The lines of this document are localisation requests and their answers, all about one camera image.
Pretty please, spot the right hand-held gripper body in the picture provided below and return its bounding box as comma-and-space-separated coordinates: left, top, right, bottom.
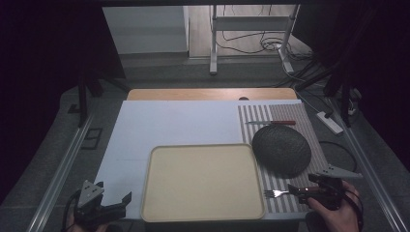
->
298, 163, 364, 212

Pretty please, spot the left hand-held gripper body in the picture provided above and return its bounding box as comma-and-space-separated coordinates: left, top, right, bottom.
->
73, 180, 128, 228

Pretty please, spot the silver metal fork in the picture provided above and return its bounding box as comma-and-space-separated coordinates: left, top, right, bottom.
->
263, 188, 291, 199

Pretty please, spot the person's left hand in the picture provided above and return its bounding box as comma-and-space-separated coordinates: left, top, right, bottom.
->
66, 215, 110, 232

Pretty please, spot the person's right hand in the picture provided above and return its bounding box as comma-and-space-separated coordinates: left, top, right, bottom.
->
305, 180, 363, 232

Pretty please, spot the white power strip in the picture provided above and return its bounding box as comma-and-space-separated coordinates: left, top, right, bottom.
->
315, 110, 344, 135

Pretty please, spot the beige plastic tray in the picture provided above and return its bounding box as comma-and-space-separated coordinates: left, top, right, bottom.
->
140, 143, 267, 223

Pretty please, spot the white board sheet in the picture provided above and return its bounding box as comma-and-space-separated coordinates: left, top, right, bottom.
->
94, 99, 304, 221

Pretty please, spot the grey white striped placemat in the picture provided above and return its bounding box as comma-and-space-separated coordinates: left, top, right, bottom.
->
237, 102, 330, 214

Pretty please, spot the black metal stand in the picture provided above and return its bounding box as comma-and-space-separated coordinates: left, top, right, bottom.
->
67, 47, 131, 129
293, 54, 357, 128

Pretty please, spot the wooden table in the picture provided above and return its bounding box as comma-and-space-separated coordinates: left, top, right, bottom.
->
126, 87, 299, 102

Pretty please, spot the white cabinet panel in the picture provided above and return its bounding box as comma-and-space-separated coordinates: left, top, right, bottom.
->
102, 5, 190, 55

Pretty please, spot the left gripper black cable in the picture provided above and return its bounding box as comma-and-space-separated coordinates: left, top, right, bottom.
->
60, 188, 82, 232

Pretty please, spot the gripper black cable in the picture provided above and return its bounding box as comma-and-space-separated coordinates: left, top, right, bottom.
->
340, 188, 366, 232
60, 188, 82, 232

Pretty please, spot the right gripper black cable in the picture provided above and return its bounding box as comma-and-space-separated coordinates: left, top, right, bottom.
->
340, 188, 366, 232

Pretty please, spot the black floor cable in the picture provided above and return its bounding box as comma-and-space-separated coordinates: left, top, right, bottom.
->
318, 140, 359, 174

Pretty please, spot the aluminium floor rail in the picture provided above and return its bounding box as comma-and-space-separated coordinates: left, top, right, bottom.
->
328, 99, 410, 232
26, 112, 95, 232

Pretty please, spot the black floor frame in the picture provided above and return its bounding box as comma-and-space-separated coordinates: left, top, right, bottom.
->
79, 127, 103, 151

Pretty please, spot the red-handled knife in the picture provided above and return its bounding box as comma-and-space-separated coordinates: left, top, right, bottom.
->
245, 120, 297, 127

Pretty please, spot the tangle of floor cables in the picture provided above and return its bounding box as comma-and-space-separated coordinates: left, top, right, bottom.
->
215, 4, 314, 62

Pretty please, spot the white metal desk frame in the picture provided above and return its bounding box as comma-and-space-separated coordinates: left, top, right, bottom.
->
209, 4, 302, 76

